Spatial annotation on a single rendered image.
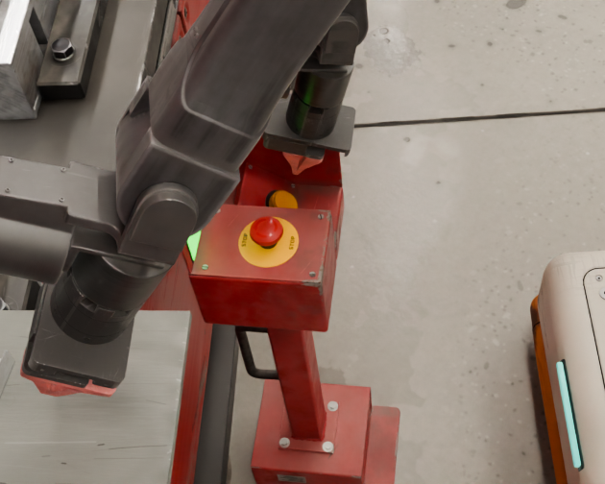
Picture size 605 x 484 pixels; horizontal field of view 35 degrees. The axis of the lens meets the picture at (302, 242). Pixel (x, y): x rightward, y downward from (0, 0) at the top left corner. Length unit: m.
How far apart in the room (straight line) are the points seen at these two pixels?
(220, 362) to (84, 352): 1.24
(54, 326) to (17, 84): 0.53
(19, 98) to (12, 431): 0.48
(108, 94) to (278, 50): 0.71
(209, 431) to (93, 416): 1.03
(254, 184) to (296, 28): 0.75
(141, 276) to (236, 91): 0.14
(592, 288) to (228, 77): 1.27
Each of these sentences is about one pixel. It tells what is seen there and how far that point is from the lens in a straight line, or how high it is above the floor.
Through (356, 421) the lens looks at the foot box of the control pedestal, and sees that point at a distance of 1.75.
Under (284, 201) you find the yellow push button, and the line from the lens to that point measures 1.25.
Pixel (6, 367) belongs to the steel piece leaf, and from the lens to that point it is 0.86.
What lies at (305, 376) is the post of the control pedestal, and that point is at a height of 0.38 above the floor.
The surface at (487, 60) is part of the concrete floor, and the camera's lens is 2.42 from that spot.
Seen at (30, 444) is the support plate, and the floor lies 1.00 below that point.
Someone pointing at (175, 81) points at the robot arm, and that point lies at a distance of 0.53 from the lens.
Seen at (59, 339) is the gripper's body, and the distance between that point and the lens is 0.68.
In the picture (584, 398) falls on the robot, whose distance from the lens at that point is 1.63.
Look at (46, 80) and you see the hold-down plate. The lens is 1.21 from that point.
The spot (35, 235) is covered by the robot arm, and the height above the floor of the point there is 1.27.
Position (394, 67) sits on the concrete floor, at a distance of 2.40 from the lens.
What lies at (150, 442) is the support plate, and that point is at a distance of 0.81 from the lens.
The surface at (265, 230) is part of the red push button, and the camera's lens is 1.12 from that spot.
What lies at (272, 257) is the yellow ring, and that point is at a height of 0.78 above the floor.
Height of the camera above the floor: 1.73
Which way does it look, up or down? 56 degrees down
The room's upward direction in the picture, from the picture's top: 9 degrees counter-clockwise
